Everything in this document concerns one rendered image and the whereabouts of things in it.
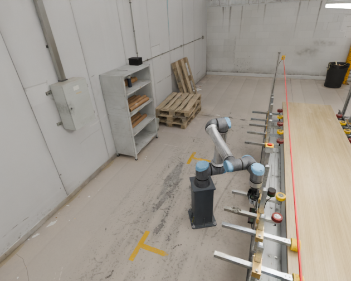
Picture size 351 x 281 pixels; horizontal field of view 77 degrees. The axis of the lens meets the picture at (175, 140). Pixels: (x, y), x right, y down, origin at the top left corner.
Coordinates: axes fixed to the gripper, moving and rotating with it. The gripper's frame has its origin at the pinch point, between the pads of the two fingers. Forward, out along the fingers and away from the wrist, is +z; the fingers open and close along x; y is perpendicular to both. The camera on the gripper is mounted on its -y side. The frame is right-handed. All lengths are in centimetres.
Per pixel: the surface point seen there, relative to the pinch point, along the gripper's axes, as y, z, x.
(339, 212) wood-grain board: -22, 11, 65
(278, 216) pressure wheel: -1.1, 9.7, 20.7
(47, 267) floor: 67, 100, -196
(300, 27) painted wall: -776, -65, 72
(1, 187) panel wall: 45, 20, -252
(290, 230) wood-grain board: 8.9, 10.4, 29.2
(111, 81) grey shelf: -141, -46, -228
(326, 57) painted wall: -775, 28, 170
